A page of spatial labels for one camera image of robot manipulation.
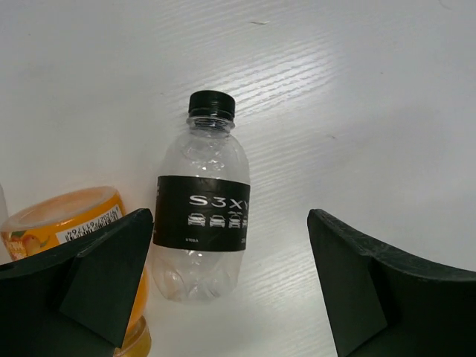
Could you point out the orange juice bottle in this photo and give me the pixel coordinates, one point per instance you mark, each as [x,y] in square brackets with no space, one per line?
[67,217]

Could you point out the clear bottle red cap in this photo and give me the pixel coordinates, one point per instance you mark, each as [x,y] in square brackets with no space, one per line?
[3,201]

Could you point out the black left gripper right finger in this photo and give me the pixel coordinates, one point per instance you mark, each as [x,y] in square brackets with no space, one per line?
[383,301]

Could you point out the black label small bottle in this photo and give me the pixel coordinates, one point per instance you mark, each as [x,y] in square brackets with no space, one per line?
[202,205]

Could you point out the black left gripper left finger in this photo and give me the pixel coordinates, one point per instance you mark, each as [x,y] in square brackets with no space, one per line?
[75,299]

